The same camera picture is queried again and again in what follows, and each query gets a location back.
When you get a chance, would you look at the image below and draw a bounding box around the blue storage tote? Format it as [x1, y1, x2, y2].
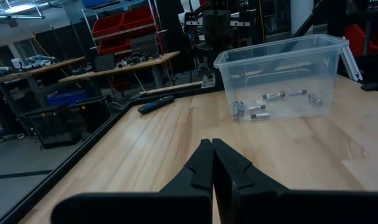
[46, 88, 90, 107]

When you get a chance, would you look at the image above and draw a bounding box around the wooden workbench with equipment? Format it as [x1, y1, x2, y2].
[59, 50, 181, 91]

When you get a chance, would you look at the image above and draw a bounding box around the black remote control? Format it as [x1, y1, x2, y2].
[137, 95, 176, 115]

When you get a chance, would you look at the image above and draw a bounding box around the small black desk screen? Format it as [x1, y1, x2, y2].
[93, 54, 117, 73]

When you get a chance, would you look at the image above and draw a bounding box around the black aluminium table frame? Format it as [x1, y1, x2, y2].
[0, 0, 378, 224]

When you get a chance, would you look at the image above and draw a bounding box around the clear plastic bin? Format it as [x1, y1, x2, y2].
[213, 33, 350, 123]

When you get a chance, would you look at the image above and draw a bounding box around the red plastic object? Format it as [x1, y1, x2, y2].
[344, 23, 378, 57]

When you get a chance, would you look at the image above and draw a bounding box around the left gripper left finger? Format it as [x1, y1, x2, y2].
[50, 138, 215, 224]

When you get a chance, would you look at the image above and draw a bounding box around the white aluminium extrusion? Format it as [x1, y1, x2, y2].
[340, 36, 364, 83]

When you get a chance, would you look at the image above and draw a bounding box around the grey metal post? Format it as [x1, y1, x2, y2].
[109, 101, 125, 113]

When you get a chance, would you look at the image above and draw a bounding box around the black mesh computer case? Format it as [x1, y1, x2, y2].
[26, 103, 84, 150]

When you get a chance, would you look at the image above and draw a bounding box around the background wooden table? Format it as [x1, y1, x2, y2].
[0, 55, 86, 85]

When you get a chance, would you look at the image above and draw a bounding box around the yellow hanging cable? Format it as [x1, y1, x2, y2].
[258, 0, 267, 35]

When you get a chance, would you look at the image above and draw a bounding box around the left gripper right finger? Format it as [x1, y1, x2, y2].
[212, 138, 378, 224]

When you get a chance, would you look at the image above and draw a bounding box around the white hanging desk cable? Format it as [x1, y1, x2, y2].
[133, 71, 146, 93]

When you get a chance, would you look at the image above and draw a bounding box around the red bin rack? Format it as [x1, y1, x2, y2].
[82, 4, 165, 57]

